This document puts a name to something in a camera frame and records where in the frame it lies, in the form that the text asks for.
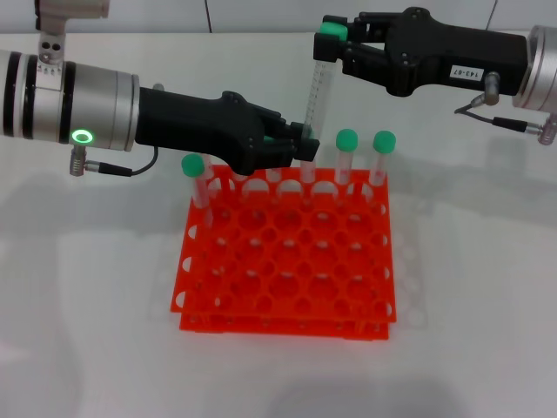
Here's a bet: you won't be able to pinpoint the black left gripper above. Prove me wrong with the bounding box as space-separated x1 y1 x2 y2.
133 84 322 178

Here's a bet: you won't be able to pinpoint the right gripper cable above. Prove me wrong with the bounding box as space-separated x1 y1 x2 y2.
453 71 557 146

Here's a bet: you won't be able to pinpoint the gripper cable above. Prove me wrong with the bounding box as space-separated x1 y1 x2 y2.
68 145 160 179
453 71 557 146

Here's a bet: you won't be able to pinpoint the orange test tube rack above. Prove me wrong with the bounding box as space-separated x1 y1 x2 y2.
169 164 399 343

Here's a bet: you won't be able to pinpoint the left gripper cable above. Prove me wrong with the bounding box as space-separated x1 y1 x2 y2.
68 145 160 179

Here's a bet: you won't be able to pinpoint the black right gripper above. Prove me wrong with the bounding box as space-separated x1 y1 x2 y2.
312 5 531 98

